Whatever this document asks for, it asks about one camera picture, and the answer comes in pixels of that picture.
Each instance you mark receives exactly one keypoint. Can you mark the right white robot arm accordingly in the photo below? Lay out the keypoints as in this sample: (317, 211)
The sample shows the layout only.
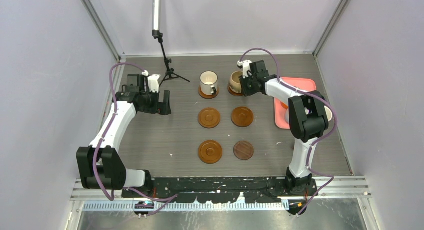
(307, 118)

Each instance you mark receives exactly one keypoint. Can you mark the aluminium frame rail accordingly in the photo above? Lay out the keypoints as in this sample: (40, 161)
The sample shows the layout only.
(339, 188)

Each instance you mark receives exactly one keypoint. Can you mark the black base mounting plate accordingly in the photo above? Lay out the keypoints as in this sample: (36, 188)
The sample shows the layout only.
(222, 189)

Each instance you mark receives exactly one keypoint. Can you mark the pink plastic tray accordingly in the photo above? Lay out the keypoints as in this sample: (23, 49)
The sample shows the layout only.
(281, 115)

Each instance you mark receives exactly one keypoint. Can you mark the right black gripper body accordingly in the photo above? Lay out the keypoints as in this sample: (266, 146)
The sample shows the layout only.
(248, 85)

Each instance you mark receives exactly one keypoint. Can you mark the orange ceramic mug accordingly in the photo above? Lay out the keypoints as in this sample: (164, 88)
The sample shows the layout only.
(284, 105)

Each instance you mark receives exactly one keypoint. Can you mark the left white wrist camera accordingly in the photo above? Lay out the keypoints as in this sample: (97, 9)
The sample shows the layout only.
(151, 82)

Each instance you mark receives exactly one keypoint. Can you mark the cream ceramic mug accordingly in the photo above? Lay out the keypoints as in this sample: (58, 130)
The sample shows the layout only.
(209, 83)

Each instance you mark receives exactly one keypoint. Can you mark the dark walnut wooden coaster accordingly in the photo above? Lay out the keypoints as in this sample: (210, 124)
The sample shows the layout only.
(243, 150)

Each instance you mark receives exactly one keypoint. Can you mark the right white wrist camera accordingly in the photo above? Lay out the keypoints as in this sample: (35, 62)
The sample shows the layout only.
(245, 66)

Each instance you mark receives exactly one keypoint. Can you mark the light blue ceramic mug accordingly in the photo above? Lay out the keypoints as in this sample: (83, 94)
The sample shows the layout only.
(329, 113)

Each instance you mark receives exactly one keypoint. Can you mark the beige ceramic mug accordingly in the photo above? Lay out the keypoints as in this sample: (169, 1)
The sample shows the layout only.
(234, 82)

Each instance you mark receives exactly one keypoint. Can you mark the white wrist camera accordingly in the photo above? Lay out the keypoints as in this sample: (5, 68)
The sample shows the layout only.
(245, 66)
(151, 82)

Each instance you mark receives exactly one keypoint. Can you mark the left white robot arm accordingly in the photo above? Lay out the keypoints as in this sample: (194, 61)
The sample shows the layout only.
(99, 164)

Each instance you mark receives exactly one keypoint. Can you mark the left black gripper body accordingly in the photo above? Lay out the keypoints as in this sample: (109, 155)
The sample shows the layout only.
(151, 102)

